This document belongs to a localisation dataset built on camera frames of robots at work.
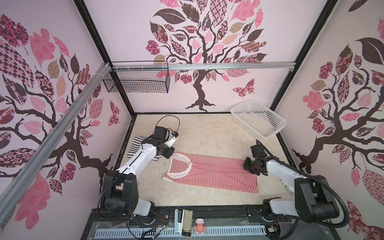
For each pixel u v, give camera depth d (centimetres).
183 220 70
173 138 79
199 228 68
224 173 88
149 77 95
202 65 93
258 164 66
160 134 69
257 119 115
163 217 73
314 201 42
